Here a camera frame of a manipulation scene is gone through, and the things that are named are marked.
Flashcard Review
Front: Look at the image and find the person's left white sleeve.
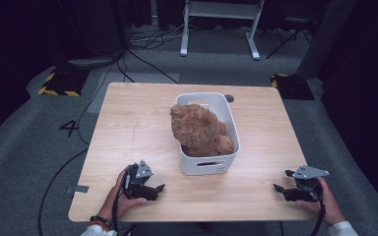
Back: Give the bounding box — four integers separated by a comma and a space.
80, 224, 118, 236

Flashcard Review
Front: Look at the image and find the black cabinet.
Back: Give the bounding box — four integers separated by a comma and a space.
56, 0, 131, 68

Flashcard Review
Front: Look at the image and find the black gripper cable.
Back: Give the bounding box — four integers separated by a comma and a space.
110, 166, 136, 236
309, 191, 328, 236

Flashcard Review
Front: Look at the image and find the person's right hand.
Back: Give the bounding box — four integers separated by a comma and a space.
295, 176, 347, 226

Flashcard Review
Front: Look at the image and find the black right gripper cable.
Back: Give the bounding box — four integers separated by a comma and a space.
309, 191, 328, 236

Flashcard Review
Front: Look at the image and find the white plastic storage bin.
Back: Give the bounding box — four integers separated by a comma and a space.
174, 91, 242, 177

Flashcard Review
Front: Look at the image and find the black tripod stand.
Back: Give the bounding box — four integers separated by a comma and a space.
265, 16, 313, 60

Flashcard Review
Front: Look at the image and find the thick black floor cable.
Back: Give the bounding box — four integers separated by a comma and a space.
37, 147, 90, 236

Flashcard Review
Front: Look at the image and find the person's white sleeve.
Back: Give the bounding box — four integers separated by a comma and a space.
327, 220, 359, 236
80, 224, 118, 236

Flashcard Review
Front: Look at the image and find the grey tape strip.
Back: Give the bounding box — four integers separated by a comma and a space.
64, 184, 91, 195

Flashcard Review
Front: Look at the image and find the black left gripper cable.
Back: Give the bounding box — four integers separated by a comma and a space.
110, 166, 136, 236

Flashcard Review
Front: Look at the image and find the dark bead bracelet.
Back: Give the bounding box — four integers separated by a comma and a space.
90, 214, 111, 227

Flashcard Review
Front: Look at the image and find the bundle of floor cables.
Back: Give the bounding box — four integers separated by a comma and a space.
129, 18, 196, 51

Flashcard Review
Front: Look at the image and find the person's left hand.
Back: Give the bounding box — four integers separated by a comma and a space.
98, 166, 149, 226

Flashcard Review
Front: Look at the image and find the grey curtain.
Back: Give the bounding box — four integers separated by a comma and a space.
295, 0, 357, 80

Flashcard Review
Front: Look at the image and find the black yellow striped base plate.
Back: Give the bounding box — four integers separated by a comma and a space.
37, 66, 91, 97
270, 73, 316, 101

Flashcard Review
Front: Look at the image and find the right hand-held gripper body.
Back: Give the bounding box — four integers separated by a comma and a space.
291, 164, 331, 203

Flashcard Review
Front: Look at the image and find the thin black floor cable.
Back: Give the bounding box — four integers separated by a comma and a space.
76, 61, 116, 147

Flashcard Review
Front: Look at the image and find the brown plush teddy bear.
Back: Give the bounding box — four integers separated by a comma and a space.
169, 103, 236, 158

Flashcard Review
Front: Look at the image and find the white desk frame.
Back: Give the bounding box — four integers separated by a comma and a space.
179, 0, 266, 61

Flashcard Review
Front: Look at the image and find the orange bracelet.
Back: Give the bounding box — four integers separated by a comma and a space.
87, 220, 113, 231

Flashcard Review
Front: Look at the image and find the person's right white sleeve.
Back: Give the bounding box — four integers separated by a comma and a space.
327, 220, 359, 236

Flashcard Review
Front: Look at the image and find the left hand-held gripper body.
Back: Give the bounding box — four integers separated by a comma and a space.
123, 159, 156, 201

